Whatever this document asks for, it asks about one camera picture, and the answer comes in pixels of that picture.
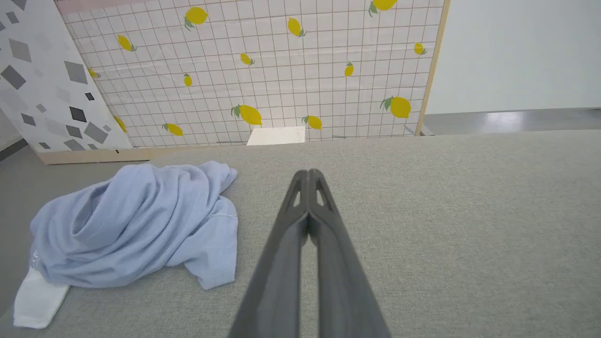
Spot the grey terrazzo pattern panel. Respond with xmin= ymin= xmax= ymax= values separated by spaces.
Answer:
xmin=0 ymin=0 xmax=135 ymax=154

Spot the white box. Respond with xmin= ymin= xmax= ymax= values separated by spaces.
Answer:
xmin=247 ymin=126 xmax=306 ymax=146

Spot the light blue and white shirt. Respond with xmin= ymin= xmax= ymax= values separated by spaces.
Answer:
xmin=13 ymin=161 xmax=239 ymax=329

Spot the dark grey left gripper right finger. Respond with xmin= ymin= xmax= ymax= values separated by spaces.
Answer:
xmin=308 ymin=169 xmax=393 ymax=338

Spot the lemon print grid panel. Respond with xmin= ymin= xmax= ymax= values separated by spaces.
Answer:
xmin=37 ymin=0 xmax=451 ymax=165

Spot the grey fabric sofa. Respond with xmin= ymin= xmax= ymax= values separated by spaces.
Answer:
xmin=0 ymin=129 xmax=601 ymax=338

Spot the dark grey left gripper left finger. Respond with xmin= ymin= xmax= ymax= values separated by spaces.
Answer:
xmin=228 ymin=170 xmax=309 ymax=338

